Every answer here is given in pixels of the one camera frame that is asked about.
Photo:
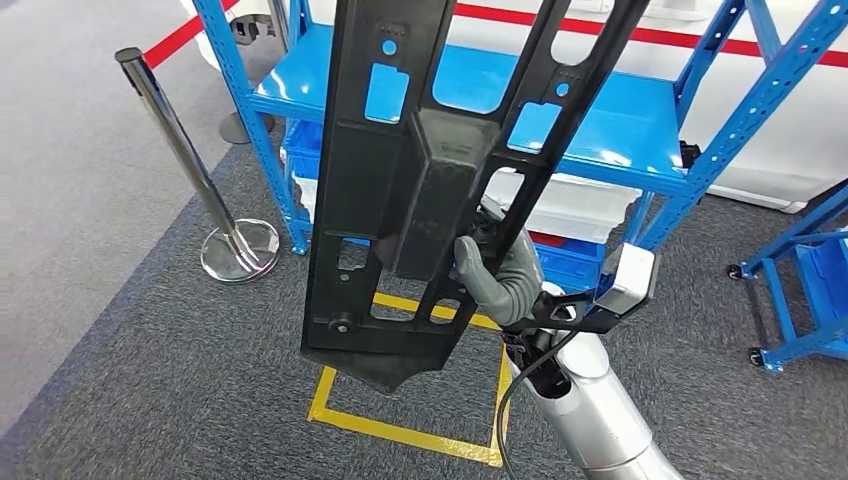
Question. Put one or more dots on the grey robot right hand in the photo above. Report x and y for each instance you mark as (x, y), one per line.
(513, 291)

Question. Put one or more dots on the large black plastic car part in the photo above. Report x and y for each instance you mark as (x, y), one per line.
(371, 199)

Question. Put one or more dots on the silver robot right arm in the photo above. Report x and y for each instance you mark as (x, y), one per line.
(596, 411)

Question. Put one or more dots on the large blue metal shelf rack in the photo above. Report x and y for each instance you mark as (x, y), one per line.
(629, 119)

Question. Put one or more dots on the red object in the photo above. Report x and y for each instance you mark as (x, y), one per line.
(546, 240)

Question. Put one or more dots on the yellow floor tape square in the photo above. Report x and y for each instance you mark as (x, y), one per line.
(397, 434)

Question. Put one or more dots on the black ribbed plastic piece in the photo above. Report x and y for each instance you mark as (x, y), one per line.
(689, 156)

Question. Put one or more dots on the small black caster wheel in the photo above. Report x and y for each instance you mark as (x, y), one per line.
(734, 272)
(757, 356)

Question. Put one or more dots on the long red barrier belt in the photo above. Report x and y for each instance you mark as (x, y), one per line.
(662, 36)

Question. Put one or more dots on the blue wheeled metal rack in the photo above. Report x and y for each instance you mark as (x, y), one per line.
(821, 278)

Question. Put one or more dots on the white car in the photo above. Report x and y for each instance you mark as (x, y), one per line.
(795, 132)

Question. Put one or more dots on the black stanchion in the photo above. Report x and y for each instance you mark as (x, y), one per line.
(230, 130)

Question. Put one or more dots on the short red barrier belt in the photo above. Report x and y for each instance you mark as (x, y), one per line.
(172, 45)

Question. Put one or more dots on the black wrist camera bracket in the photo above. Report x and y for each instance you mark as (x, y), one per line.
(583, 323)

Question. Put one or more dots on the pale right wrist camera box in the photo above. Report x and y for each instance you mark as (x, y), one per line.
(629, 275)

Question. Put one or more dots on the chrome stanchion post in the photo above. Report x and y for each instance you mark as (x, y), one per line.
(179, 146)

